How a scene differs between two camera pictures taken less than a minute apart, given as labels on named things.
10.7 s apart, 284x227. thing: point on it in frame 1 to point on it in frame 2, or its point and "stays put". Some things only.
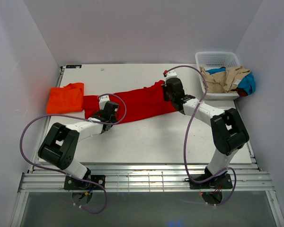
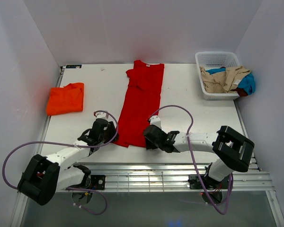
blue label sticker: x=73 y=66 stays put
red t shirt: x=148 y=101 to x=142 y=102
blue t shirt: x=248 y=83 stays put
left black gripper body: x=113 y=119 to x=110 y=134
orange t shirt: x=64 y=99 stays put
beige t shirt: x=223 y=82 stays put
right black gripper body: x=168 y=97 to x=149 y=145
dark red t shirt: x=241 y=91 stays put
